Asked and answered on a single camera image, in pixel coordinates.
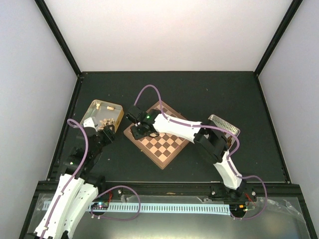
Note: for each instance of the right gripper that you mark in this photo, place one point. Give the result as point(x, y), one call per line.
point(136, 135)

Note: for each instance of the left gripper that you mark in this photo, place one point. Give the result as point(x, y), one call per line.
point(109, 135)

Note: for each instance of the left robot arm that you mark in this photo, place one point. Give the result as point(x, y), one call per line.
point(77, 186)

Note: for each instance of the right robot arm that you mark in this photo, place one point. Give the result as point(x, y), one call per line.
point(210, 140)

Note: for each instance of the light chess pieces pile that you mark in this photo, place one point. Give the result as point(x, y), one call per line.
point(105, 121)

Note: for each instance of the wooden chess board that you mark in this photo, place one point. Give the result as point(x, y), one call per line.
point(161, 149)

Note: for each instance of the dark chess pieces pile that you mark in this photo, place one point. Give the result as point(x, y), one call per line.
point(229, 141)

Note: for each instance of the yellow tin box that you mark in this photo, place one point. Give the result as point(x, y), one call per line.
point(98, 109)

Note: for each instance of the pink tin box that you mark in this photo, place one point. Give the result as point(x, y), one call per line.
point(223, 124)

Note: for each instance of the black frame rail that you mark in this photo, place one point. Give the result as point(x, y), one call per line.
point(211, 190)

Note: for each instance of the light blue cable duct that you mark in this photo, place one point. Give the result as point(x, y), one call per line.
point(165, 208)

